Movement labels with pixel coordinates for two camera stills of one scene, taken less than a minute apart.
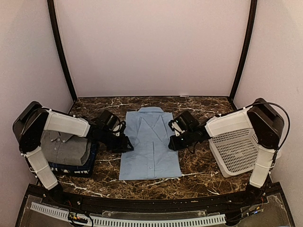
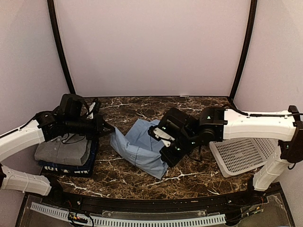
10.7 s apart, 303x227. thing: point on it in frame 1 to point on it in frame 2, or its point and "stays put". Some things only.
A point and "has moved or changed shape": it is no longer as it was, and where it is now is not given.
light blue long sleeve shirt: (148, 131) has moved or changed shape
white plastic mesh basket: (234, 143) stays put
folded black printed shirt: (86, 170) stays put
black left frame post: (59, 48) stays put
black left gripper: (121, 145) to (99, 123)
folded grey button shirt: (65, 148) stays put
